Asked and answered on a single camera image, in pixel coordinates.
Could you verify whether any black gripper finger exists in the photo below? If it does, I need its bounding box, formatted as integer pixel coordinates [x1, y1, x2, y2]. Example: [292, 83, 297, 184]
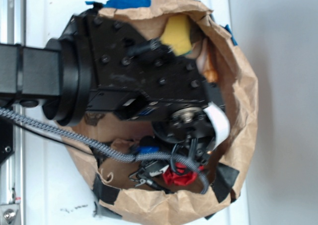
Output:
[196, 148, 211, 165]
[129, 160, 169, 188]

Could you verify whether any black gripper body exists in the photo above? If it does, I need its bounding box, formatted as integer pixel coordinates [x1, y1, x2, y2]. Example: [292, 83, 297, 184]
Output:
[151, 82, 227, 166]

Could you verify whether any red paper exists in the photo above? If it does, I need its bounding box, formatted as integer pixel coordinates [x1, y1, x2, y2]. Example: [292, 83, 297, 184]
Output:
[162, 162, 198, 186]

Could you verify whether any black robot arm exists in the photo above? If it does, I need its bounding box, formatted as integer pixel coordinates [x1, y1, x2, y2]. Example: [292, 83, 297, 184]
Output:
[0, 13, 230, 189]

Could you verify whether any brown paper bag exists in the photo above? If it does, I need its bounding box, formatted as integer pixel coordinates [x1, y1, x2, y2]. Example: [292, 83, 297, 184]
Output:
[68, 0, 258, 225]

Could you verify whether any orange conch seashell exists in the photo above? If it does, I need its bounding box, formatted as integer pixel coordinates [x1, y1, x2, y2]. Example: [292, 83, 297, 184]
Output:
[196, 38, 219, 83]

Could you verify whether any brown rock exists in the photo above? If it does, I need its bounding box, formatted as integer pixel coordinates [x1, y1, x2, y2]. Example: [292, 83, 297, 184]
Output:
[84, 112, 105, 126]

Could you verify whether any yellow sponge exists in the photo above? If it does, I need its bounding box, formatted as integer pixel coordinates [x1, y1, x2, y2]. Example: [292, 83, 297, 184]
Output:
[160, 14, 192, 56]

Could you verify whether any blue tape strip right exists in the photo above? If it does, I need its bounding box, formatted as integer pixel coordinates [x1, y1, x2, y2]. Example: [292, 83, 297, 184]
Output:
[223, 24, 238, 46]

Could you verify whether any blue tape strip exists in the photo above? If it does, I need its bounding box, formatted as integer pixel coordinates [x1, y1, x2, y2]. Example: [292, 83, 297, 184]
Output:
[85, 0, 152, 9]
[223, 24, 238, 46]

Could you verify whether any blue tape strip top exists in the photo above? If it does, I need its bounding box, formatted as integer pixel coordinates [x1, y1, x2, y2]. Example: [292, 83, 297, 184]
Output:
[85, 0, 152, 9]

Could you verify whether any black mounting plate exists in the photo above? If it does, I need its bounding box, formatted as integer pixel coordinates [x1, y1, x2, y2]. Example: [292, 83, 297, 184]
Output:
[0, 119, 14, 165]

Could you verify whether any white ribbon cable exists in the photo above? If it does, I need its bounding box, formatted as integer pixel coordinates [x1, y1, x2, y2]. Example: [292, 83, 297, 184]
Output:
[203, 107, 231, 149]

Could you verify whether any grey braided cable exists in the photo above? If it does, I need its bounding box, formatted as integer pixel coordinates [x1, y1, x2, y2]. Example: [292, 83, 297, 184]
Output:
[0, 107, 208, 195]

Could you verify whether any aluminium frame rail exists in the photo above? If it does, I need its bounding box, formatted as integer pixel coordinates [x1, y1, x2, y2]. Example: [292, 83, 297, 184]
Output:
[0, 0, 26, 225]

